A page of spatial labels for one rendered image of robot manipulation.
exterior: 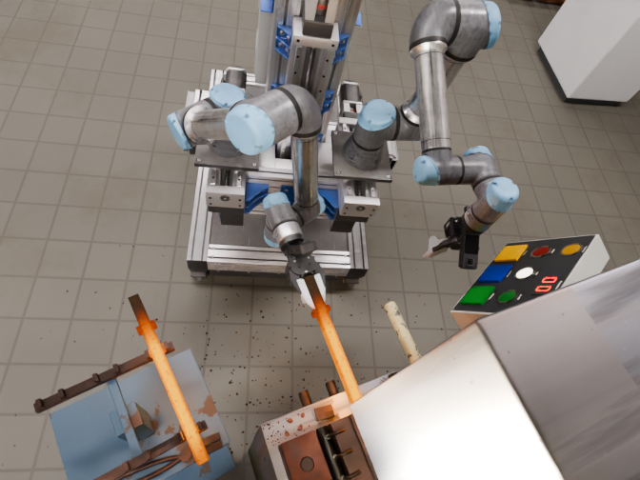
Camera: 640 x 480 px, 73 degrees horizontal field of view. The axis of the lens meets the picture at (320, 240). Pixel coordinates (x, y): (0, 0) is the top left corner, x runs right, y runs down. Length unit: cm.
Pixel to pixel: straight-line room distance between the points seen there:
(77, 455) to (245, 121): 98
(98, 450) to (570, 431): 124
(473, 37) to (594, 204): 230
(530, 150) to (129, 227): 265
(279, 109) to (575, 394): 85
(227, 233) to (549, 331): 185
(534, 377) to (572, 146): 340
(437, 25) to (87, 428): 140
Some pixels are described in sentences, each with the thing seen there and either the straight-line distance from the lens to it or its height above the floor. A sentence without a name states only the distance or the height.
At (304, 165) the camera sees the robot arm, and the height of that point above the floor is 110.
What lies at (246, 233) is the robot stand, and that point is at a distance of 212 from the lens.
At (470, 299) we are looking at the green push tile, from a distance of 129.
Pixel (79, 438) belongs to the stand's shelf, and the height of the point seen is 67.
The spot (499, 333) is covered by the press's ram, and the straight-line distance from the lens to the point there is 35.
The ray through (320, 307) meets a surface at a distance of 112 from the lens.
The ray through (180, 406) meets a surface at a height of 94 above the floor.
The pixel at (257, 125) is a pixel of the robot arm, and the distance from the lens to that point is 102.
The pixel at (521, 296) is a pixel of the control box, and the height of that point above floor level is 112.
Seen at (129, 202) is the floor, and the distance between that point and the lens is 251.
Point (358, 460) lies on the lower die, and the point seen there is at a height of 99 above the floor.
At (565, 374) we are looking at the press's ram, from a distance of 37.
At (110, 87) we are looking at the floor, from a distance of 309.
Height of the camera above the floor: 205
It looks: 59 degrees down
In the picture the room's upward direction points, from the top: 20 degrees clockwise
